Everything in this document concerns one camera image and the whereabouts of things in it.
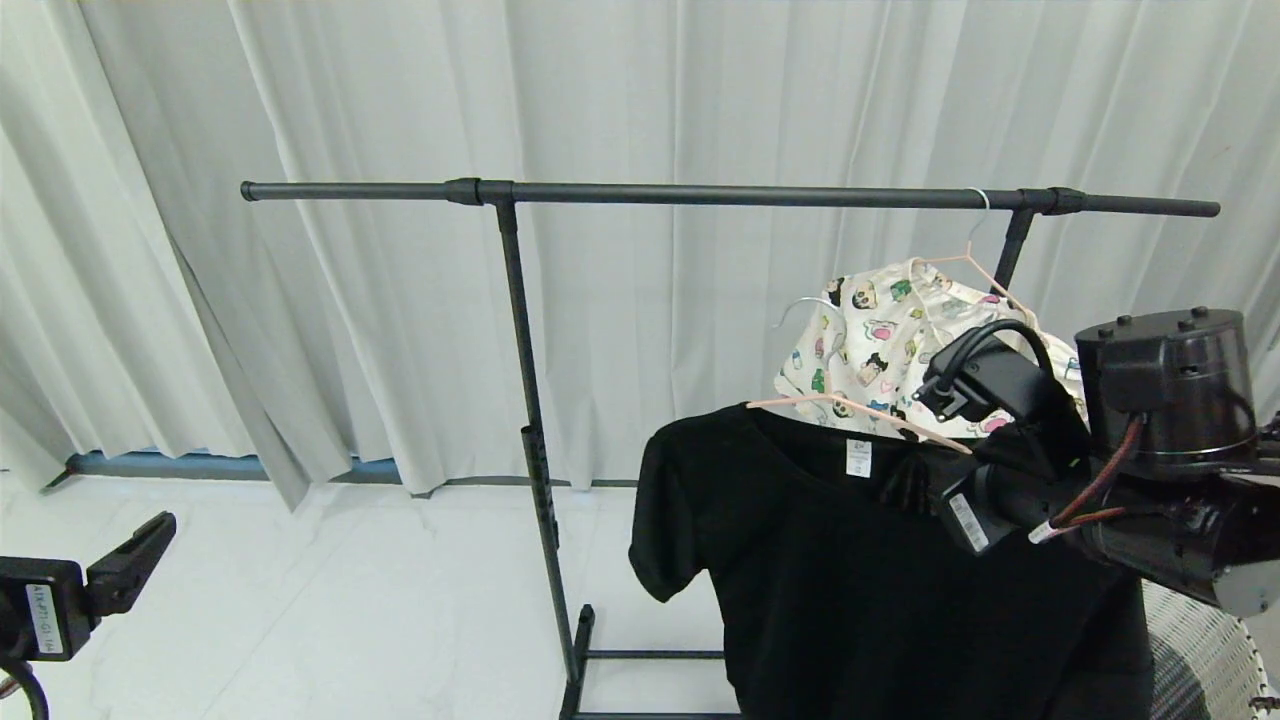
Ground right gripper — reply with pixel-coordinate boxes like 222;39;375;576
932;420;1093;557

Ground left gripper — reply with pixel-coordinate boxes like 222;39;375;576
0;512;178;663

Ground pink clothes hanger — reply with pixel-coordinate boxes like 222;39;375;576
905;188;1043;333
745;297;973;456

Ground black garment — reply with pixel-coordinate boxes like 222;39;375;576
628;403;1156;720

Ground cream printed shorts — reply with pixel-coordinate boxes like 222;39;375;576
773;258;1091;443

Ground white laundry basket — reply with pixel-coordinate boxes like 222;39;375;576
1140;580;1280;720

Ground black clothes rack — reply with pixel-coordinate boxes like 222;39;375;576
240;178;1221;720

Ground white curtain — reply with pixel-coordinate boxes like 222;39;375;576
0;0;1280;511

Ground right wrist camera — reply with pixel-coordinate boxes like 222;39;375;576
912;335;1069;433

